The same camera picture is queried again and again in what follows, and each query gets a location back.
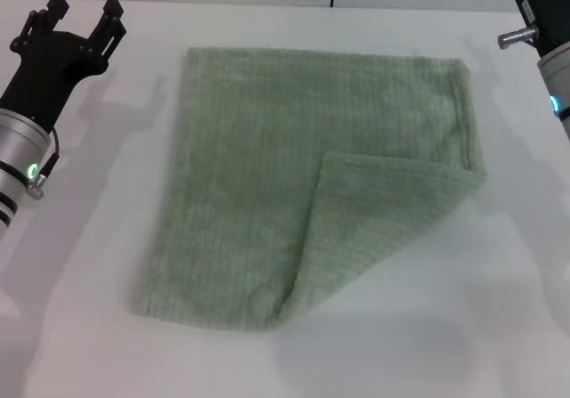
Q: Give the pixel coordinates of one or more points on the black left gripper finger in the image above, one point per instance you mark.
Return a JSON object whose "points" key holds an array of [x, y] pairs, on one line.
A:
{"points": [[110, 19], [57, 8]]}

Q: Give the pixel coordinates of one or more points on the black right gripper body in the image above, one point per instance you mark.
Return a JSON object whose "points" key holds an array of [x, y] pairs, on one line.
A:
{"points": [[548, 2]]}

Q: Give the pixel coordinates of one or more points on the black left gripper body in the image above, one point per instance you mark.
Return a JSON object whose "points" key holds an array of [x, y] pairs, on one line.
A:
{"points": [[53, 68]]}

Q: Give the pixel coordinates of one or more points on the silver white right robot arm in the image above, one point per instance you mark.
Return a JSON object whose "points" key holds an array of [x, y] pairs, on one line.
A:
{"points": [[556, 86]]}

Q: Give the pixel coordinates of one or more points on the green terry towel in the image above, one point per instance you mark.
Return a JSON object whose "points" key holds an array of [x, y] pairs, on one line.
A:
{"points": [[249, 171]]}

